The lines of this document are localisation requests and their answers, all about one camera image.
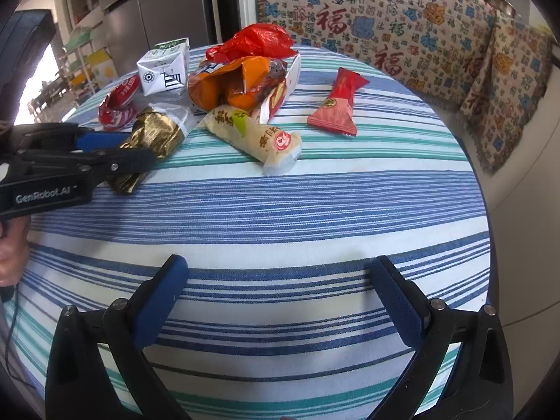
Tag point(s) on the shelf rack with colourful bins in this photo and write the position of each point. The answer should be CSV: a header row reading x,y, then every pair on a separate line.
x,y
83,48

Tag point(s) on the red candy packet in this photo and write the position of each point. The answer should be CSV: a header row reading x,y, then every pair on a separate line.
x,y
337,105

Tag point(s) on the steel pot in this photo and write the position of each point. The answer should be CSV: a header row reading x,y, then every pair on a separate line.
x,y
498,2

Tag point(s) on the person's left hand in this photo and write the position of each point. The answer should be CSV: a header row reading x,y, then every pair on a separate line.
x,y
12,251

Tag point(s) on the gold foil wrapper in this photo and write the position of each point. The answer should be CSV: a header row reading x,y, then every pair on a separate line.
x,y
153,134

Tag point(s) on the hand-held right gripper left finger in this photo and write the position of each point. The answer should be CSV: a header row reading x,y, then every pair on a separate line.
x,y
162,302

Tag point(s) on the black slanted panel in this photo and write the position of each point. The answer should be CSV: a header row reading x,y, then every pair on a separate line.
x,y
24,30

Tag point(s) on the crushed red can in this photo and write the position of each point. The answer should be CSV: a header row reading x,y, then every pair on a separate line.
x,y
114,105

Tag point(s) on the yellow snack packet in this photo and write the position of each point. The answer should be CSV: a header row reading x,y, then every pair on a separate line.
x,y
249,136

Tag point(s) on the patterned fabric covered chair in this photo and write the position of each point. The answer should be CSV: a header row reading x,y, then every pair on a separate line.
x,y
372,17

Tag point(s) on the crumpled foil snack bag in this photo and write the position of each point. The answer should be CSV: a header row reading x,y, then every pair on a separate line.
x,y
258,87

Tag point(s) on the grey refrigerator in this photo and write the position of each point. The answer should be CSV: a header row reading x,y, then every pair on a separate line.
x,y
166,4

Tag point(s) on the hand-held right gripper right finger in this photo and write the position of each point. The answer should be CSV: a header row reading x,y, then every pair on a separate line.
x,y
397,304

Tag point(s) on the red plastic bag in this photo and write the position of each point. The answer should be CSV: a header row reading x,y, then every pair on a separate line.
x,y
258,39

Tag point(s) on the white milk carton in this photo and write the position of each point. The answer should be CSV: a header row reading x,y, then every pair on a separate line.
x,y
164,69

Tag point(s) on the crushed white paper cup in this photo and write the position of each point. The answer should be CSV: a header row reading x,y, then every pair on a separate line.
x,y
280,96

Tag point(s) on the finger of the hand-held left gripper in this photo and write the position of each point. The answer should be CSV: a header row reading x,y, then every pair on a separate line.
x,y
127,160
103,140

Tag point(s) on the small printed blanket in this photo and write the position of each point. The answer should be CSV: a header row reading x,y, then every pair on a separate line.
x,y
507,96

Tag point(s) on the crushed orange can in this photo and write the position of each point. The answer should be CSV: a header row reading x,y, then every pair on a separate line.
x,y
210,92

